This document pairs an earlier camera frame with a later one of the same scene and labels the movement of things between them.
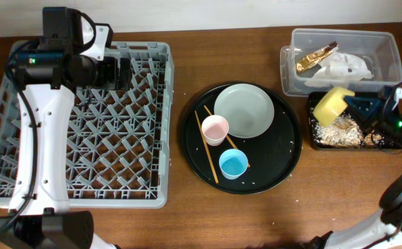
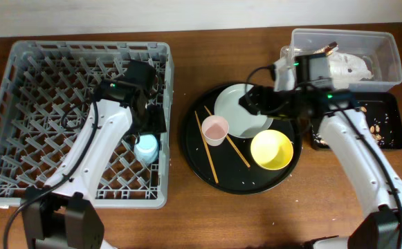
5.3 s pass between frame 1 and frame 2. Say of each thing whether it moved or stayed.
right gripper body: moved
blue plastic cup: moved
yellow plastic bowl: moved
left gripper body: moved
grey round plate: stayed
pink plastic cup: stayed
